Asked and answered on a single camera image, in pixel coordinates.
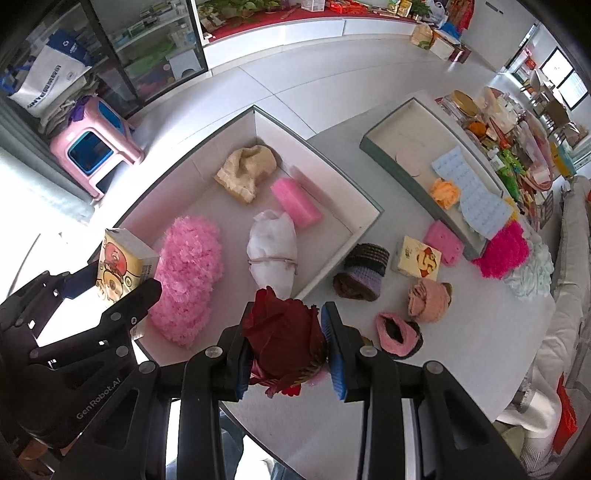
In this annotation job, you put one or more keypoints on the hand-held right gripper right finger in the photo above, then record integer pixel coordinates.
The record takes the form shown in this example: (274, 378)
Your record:
(334, 360)

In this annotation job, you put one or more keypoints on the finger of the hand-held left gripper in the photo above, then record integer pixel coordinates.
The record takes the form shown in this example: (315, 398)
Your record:
(129, 309)
(78, 284)

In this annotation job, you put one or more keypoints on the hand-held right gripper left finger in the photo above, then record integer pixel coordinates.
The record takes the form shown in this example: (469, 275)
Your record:
(242, 369)

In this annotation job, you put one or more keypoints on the tissue pack with pig cartoon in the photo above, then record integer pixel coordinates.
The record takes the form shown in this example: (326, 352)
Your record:
(122, 267)

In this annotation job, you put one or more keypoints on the dark red fabric rose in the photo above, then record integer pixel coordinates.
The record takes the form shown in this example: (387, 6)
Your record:
(284, 337)

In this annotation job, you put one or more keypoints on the light pink fluffy cloth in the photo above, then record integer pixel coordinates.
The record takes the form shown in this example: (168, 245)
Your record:
(189, 272)

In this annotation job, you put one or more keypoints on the pink olive knit hat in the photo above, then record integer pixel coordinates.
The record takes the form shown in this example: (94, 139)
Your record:
(429, 300)

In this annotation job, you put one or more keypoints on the white cloth bundle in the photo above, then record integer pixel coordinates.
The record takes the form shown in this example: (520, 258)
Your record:
(272, 249)

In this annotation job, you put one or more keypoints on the large grey box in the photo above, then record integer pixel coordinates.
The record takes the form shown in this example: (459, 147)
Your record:
(203, 203)

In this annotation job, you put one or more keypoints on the tissue pack with red cartoon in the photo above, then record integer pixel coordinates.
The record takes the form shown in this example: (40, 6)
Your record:
(418, 258)

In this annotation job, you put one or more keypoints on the pink sponge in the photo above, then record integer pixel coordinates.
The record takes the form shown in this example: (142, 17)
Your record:
(295, 203)
(444, 243)

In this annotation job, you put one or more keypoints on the beige knit hat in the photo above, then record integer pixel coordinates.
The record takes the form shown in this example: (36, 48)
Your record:
(247, 170)

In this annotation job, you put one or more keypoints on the pink knit hat dark cuff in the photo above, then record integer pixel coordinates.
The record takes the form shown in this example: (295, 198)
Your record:
(399, 337)

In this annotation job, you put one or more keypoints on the purple black knit hat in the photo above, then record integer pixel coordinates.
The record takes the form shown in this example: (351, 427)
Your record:
(362, 272)

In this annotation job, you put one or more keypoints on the person's blue jeans leg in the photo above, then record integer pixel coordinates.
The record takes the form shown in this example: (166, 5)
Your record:
(277, 470)

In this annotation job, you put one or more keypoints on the light grey rolled fabric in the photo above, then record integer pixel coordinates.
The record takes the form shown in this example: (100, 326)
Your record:
(37, 184)

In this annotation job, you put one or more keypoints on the pink plastic stool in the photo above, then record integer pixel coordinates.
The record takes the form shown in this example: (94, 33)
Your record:
(92, 147)

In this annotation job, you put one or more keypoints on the purple cloth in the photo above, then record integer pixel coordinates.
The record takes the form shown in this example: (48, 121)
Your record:
(83, 110)

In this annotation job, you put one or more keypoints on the magenta fluffy cloth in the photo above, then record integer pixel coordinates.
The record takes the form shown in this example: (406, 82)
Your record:
(501, 251)

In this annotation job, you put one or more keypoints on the orange knitted flower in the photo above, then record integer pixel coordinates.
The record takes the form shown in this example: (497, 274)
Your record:
(444, 194)

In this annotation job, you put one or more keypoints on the round pink pad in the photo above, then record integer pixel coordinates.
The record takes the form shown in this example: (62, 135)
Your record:
(409, 162)

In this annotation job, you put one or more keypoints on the white printed shopping bag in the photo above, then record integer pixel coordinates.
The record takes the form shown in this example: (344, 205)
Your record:
(51, 74)

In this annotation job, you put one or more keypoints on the mint white fluffy cloth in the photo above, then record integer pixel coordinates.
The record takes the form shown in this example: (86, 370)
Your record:
(531, 272)

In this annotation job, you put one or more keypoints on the light blue dimpled sheet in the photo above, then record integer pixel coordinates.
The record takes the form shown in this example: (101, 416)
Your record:
(475, 194)

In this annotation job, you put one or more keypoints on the shallow grey tray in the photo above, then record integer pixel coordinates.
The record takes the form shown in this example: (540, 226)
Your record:
(392, 134)

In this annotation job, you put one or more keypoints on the grey white sofa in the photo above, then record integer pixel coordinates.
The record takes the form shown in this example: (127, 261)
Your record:
(568, 323)

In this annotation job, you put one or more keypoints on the glass display cabinet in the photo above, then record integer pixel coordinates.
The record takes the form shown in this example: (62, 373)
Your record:
(138, 55)

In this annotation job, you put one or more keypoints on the red plastic bag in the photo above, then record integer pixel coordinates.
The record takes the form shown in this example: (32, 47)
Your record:
(565, 415)

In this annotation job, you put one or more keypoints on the pile of assorted packets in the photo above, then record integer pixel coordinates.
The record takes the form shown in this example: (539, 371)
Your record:
(512, 152)

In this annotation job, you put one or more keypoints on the gold round tin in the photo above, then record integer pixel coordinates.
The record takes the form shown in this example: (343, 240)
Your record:
(465, 104)

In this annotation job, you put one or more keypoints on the red-topped white cabinet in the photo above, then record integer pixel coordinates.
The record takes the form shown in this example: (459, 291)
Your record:
(277, 46)

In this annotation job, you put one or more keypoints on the green potted plant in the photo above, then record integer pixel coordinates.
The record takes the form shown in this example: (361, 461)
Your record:
(240, 7)

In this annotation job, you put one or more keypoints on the dark red box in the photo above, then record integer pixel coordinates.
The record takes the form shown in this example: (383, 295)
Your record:
(461, 54)

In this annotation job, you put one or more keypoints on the white carton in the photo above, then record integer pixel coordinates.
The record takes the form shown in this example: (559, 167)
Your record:
(445, 46)

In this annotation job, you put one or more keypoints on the row of colourful snack packets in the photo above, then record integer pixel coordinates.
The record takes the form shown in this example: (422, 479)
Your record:
(351, 5)

